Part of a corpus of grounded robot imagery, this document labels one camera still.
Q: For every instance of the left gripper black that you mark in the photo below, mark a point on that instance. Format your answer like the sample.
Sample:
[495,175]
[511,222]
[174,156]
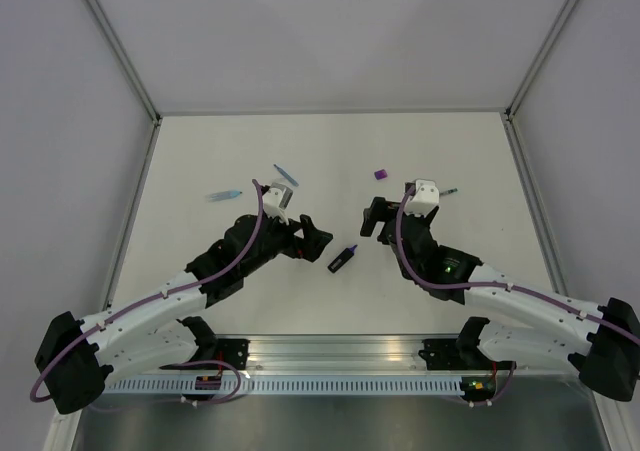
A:
[309,248]

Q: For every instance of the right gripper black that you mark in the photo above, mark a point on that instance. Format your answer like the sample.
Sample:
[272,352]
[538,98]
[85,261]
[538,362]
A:
[379,210]

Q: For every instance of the black purple highlighter pen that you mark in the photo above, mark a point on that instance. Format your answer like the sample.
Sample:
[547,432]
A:
[341,259]

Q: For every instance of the purple highlighter cap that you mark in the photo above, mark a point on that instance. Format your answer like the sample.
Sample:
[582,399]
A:
[380,174]

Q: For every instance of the light blue pen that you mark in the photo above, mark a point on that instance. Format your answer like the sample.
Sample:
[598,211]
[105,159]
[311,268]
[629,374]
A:
[223,195]

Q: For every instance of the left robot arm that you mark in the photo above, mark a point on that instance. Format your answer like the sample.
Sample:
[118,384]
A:
[79,358]

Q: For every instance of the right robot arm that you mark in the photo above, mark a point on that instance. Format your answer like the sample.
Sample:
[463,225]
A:
[599,343]

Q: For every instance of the green refill pen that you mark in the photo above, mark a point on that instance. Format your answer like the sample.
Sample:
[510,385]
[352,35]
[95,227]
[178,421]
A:
[448,192]

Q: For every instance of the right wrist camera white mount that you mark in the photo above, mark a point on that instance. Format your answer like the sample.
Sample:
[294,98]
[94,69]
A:
[424,197]

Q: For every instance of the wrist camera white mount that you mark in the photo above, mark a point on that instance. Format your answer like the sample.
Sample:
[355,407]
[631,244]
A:
[424,197]
[275,202]

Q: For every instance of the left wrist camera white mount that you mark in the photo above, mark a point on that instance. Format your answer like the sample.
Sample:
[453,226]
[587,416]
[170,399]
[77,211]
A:
[275,202]

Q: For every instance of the aluminium mounting rail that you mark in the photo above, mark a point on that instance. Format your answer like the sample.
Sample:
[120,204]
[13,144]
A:
[333,354]

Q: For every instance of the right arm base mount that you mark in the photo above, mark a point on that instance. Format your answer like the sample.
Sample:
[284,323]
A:
[450,353]

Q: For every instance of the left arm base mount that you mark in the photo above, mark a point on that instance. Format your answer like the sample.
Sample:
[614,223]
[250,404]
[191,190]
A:
[220,353]

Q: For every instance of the white slotted cable duct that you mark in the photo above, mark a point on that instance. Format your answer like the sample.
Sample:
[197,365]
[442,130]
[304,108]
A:
[346,385]

